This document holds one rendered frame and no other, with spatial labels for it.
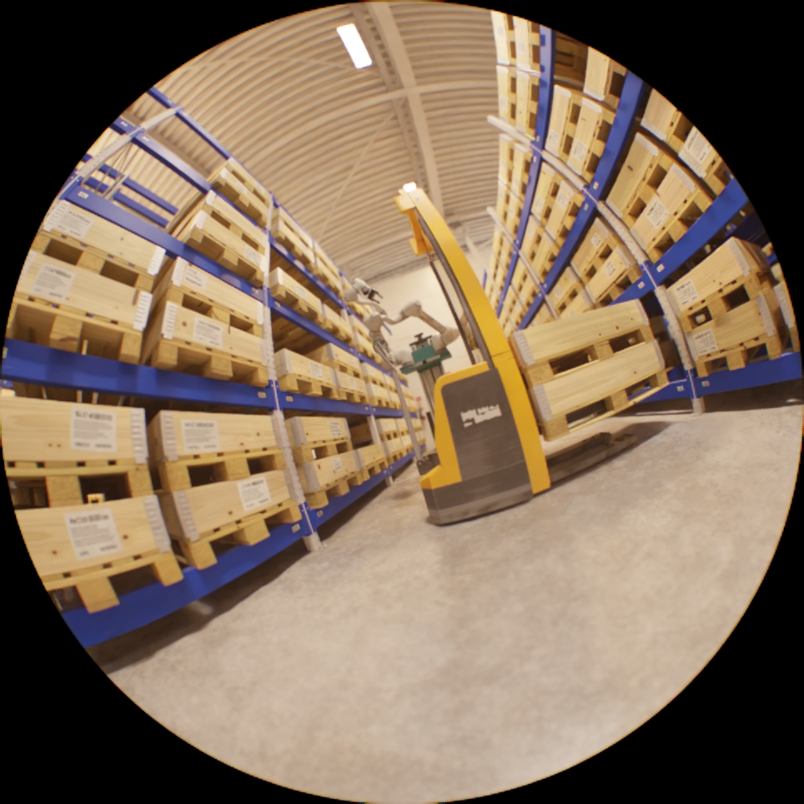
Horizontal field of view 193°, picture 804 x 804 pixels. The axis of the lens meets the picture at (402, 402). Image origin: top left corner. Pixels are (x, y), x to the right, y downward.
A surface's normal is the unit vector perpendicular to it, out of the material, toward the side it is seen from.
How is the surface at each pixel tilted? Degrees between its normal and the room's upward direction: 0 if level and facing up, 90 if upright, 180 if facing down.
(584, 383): 90
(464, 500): 90
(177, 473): 90
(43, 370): 90
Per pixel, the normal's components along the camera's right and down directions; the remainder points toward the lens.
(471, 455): -0.23, -0.07
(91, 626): 0.93, -0.31
